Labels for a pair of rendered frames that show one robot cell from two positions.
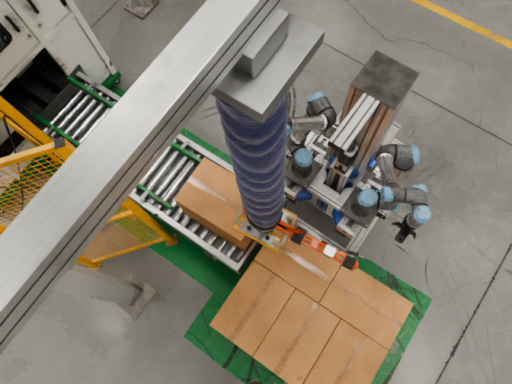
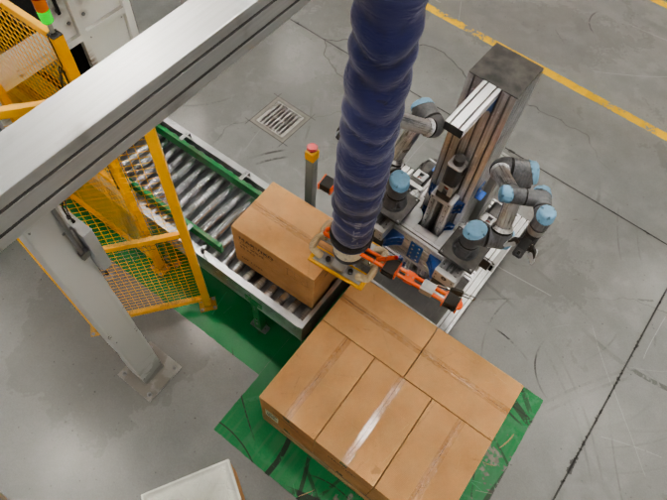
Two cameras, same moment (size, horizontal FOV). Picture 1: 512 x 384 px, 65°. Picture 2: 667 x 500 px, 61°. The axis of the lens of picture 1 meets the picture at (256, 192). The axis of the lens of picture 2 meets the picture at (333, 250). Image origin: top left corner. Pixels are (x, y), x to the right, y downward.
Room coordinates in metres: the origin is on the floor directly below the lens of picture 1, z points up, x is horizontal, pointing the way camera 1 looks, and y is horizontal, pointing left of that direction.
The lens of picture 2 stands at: (-0.74, 0.35, 3.75)
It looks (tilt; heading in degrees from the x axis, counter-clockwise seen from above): 60 degrees down; 348
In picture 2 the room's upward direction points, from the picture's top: 7 degrees clockwise
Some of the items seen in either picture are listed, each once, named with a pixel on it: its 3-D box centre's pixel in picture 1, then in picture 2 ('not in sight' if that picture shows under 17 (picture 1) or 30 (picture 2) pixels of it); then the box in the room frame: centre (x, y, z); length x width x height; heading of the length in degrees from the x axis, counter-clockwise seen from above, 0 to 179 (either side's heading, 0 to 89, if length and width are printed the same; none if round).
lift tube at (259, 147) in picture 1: (257, 150); (372, 105); (0.71, -0.03, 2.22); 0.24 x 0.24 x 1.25
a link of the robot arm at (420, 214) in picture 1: (420, 215); (543, 217); (0.43, -0.77, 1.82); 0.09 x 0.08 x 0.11; 166
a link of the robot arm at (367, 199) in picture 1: (367, 199); (474, 233); (0.72, -0.71, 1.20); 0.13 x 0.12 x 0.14; 76
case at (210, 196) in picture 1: (225, 205); (293, 245); (0.98, 0.25, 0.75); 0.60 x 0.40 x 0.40; 49
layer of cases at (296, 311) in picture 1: (308, 315); (388, 400); (0.09, -0.28, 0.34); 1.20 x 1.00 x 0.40; 48
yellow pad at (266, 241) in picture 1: (258, 233); (338, 266); (0.63, 0.03, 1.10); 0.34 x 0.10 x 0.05; 52
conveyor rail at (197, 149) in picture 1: (174, 136); (229, 169); (1.78, 0.65, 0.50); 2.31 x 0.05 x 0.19; 48
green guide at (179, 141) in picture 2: (137, 116); (185, 140); (1.97, 0.95, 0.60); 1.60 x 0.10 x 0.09; 48
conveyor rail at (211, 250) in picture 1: (128, 193); (164, 229); (1.30, 1.09, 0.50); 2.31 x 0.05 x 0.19; 48
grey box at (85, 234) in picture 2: not in sight; (82, 238); (0.58, 1.17, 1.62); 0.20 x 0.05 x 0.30; 48
